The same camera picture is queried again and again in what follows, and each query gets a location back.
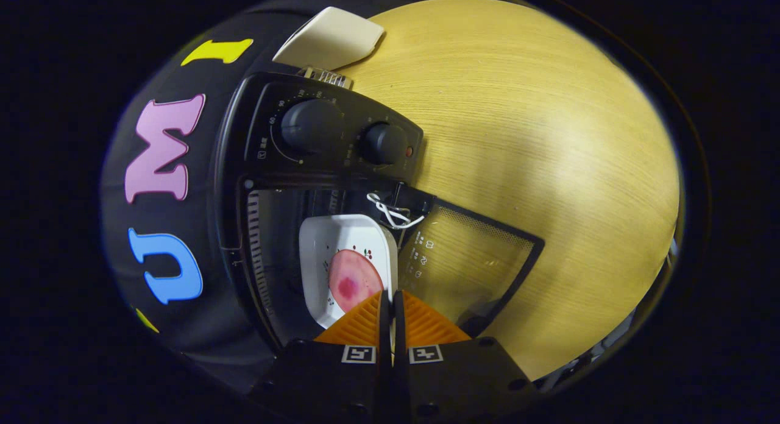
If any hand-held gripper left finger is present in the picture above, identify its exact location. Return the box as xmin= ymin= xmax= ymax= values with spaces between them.
xmin=253 ymin=290 xmax=392 ymax=424

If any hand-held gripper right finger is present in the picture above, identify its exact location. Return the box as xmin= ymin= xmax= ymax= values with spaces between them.
xmin=393 ymin=290 xmax=538 ymax=424

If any pink round food slice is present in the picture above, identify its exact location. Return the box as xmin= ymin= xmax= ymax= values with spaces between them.
xmin=328 ymin=249 xmax=385 ymax=314

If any white square plate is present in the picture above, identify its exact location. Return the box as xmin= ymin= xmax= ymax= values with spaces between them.
xmin=299 ymin=214 xmax=400 ymax=331

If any black toaster oven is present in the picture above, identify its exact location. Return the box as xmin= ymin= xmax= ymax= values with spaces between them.
xmin=210 ymin=71 xmax=546 ymax=355

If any white bread toaster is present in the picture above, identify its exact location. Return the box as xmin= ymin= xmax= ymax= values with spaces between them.
xmin=272 ymin=7 xmax=386 ymax=72

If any white string tie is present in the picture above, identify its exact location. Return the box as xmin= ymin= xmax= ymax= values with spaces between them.
xmin=367 ymin=193 xmax=426 ymax=230

